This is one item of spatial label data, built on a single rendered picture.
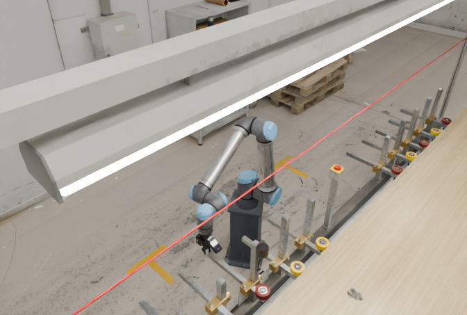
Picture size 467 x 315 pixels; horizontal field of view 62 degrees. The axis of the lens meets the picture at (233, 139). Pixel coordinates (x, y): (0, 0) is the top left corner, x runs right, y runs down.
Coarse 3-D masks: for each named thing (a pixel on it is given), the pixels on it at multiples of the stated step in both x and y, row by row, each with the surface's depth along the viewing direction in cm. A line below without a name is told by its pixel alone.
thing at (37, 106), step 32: (320, 0) 97; (352, 0) 103; (192, 32) 76; (224, 32) 76; (256, 32) 80; (288, 32) 88; (96, 64) 63; (128, 64) 63; (160, 64) 65; (192, 64) 71; (0, 96) 54; (32, 96) 54; (64, 96) 55; (96, 96) 59; (128, 96) 63; (0, 128) 51; (32, 128) 54
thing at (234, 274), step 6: (210, 252) 233; (210, 258) 232; (216, 258) 230; (222, 264) 226; (228, 270) 223; (234, 270) 222; (234, 276) 220; (240, 276) 219; (240, 282) 218; (252, 288) 213; (264, 300) 209
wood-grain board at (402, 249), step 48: (432, 144) 322; (384, 192) 272; (432, 192) 272; (336, 240) 236; (384, 240) 236; (432, 240) 236; (288, 288) 208; (336, 288) 208; (384, 288) 208; (432, 288) 208
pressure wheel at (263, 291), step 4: (260, 284) 209; (264, 284) 209; (256, 288) 207; (260, 288) 208; (264, 288) 208; (268, 288) 207; (256, 292) 205; (260, 292) 206; (264, 292) 206; (268, 292) 205; (256, 296) 206; (260, 296) 204; (264, 296) 203; (268, 296) 205
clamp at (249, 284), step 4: (260, 276) 218; (248, 280) 216; (256, 280) 216; (260, 280) 217; (244, 284) 213; (248, 284) 213; (252, 284) 213; (256, 284) 216; (240, 288) 213; (248, 288) 212; (240, 292) 215; (244, 292) 212; (248, 292) 212
